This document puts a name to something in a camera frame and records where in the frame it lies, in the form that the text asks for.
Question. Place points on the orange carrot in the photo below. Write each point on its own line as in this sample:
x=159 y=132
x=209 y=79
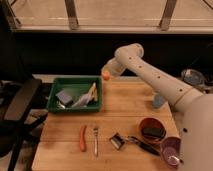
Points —
x=82 y=142

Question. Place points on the purple plastic cup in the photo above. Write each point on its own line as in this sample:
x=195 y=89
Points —
x=170 y=150

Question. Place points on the red yellow apple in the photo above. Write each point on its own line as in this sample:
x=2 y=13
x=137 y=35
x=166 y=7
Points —
x=105 y=75

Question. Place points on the black sponge block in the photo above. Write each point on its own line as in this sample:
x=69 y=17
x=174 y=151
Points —
x=153 y=132

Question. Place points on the black handled tool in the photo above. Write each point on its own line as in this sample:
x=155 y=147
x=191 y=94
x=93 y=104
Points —
x=143 y=145

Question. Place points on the blue grey sponge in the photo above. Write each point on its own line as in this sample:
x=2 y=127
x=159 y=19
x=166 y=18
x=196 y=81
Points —
x=64 y=97

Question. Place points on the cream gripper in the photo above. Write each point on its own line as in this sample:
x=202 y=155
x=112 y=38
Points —
x=107 y=67

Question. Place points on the clear plastic bag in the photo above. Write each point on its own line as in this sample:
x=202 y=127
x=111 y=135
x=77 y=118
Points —
x=82 y=101

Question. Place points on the silver fork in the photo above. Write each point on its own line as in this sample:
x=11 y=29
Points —
x=95 y=131

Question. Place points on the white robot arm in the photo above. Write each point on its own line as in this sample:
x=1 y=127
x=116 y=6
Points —
x=196 y=149

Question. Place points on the grey round dish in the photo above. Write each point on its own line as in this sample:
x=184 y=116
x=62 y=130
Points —
x=193 y=78

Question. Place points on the orange bowl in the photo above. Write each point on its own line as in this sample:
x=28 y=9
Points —
x=151 y=122

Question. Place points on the black metal peeler head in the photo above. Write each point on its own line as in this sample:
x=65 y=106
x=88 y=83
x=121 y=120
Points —
x=117 y=141

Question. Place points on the black office chair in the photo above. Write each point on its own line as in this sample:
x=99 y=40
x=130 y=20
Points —
x=13 y=129

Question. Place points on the green plastic tray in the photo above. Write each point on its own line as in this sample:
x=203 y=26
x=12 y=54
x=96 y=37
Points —
x=75 y=94

